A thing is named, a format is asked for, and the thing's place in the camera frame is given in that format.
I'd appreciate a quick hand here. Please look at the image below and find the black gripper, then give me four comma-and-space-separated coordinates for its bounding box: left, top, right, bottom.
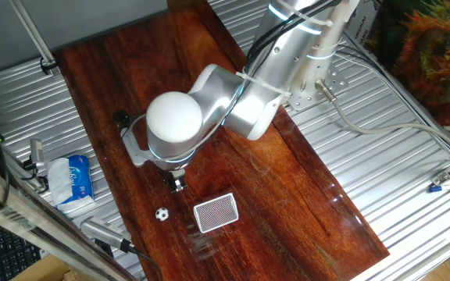
163, 168, 188, 194

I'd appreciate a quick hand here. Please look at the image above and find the glossy brown wooden board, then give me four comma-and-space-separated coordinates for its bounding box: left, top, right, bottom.
55, 7, 391, 281

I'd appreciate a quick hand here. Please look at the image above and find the blue and white tissue pack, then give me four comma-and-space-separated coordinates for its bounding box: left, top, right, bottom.
46, 154, 95, 212

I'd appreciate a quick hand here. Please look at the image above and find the brown cardboard box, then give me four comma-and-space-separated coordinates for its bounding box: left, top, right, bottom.
12, 253, 80, 281

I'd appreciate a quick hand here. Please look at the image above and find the black keyboard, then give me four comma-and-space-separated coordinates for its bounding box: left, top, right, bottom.
0, 222, 42, 281

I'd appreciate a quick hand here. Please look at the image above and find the aluminium profile with black clamp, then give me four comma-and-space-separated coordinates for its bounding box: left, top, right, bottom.
8, 0, 62, 77

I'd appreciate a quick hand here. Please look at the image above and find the white printed box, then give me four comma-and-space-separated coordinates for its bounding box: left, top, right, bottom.
344, 0, 380, 44

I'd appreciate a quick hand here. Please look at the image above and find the colourful orange-green cloth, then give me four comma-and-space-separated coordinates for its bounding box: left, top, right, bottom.
365, 0, 450, 126

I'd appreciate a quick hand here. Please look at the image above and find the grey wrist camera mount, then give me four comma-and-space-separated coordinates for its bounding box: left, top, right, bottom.
112, 110, 159, 169

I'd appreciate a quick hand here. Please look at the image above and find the black camera cable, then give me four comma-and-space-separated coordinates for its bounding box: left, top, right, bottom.
121, 240, 166, 281

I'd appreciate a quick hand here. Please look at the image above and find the small grey camera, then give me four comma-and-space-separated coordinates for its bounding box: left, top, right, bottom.
28, 138, 46, 171

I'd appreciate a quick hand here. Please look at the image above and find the diagonal metal frame bar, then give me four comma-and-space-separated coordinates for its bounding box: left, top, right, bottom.
0, 155, 138, 281

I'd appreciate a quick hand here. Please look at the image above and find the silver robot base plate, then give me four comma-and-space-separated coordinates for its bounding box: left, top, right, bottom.
287, 50, 349, 112

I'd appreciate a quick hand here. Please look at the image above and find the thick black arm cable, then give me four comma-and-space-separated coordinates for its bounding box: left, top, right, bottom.
244, 0, 343, 75

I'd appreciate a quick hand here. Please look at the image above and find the thick grey base cable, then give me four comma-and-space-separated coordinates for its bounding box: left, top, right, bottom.
314, 79, 450, 163

